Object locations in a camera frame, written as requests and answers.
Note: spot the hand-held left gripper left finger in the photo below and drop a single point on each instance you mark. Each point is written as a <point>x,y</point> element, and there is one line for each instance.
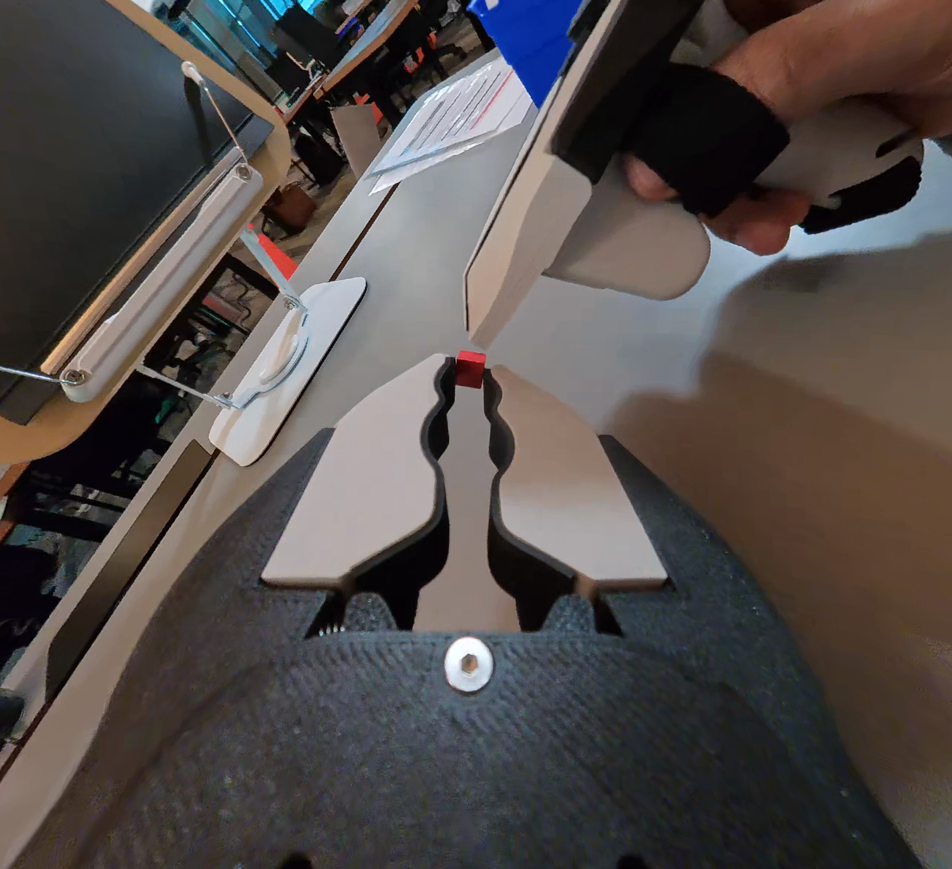
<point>357,497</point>

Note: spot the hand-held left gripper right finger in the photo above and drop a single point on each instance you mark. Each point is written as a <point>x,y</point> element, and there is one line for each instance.
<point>565,504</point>

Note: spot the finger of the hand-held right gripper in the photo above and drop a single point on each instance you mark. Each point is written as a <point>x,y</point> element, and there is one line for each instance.
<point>520,229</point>
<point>632,251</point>

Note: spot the small red cube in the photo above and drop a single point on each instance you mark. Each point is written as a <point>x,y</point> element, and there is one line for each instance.
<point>470,370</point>

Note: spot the light grey desk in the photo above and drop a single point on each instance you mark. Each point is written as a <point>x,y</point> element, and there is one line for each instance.
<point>416,266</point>

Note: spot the background long desk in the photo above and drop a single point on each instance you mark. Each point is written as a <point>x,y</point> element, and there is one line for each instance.
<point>379,28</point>

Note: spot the person's right hand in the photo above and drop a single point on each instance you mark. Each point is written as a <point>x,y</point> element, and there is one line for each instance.
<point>855,13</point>

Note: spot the small blue bin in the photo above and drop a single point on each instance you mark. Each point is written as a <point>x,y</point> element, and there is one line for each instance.
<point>535,13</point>

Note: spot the laminated paper sheet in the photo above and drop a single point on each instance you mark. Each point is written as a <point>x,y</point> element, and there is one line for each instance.
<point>454,117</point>

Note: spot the white metal board stand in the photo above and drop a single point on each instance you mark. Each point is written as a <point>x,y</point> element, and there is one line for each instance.
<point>290,355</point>

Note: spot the orange object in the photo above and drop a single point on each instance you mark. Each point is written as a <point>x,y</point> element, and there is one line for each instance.
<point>271,255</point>

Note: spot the black monitor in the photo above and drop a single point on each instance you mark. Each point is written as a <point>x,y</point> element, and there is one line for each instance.
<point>89,140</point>

